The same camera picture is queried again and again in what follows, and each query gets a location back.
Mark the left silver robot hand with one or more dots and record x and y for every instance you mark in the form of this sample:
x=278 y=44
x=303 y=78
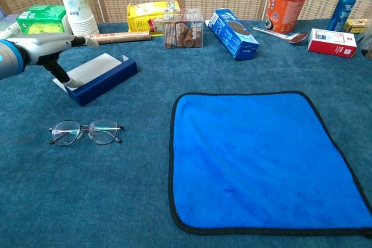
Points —
x=46 y=46

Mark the blue glasses case grey lining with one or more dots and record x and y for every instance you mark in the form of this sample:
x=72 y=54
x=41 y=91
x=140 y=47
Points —
x=101 y=82

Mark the wire-frame eyeglasses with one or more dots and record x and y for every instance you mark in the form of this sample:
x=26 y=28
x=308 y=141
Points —
x=100 y=132

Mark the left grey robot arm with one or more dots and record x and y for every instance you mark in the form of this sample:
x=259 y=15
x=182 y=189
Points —
x=8 y=62

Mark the green tissue pack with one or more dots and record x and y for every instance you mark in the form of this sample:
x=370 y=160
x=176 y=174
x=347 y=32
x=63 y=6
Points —
x=40 y=18

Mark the pastel tissue multipack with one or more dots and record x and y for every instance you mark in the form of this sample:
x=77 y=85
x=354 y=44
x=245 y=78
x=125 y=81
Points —
x=10 y=30

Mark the pale blue tissue bag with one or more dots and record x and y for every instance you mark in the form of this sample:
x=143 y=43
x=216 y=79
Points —
x=7 y=19

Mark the white paper cup stack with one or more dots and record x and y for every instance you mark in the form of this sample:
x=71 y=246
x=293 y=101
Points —
x=77 y=7

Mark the brown paper wrapped roll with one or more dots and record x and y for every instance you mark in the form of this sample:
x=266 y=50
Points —
x=122 y=36

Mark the yellow bread package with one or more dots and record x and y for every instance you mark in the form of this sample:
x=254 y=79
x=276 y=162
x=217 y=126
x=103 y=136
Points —
x=145 y=12

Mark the clear box brown cookies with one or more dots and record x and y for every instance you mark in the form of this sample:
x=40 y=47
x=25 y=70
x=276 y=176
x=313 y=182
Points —
x=183 y=31

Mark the teal table carpet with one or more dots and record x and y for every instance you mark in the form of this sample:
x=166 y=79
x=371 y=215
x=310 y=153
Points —
x=116 y=187

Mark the long blue cookie box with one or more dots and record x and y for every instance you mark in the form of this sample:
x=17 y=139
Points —
x=232 y=36

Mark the orange instant noodle tub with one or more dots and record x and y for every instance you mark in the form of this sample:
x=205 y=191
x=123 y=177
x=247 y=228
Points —
x=284 y=7

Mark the blue cloth black trim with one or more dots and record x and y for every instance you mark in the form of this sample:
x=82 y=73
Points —
x=261 y=158

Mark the metal spoon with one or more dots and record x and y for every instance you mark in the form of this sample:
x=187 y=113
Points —
x=299 y=38

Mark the red white small box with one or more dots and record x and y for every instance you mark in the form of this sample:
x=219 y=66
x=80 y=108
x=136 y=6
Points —
x=331 y=43

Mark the blue spray bottle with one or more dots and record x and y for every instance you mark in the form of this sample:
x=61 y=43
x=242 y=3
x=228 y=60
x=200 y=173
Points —
x=344 y=7

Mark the yellow brown small box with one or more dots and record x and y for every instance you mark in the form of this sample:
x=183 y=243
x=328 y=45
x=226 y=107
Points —
x=354 y=25

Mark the clear bag of biscuits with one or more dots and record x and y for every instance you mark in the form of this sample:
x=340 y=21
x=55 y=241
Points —
x=368 y=47

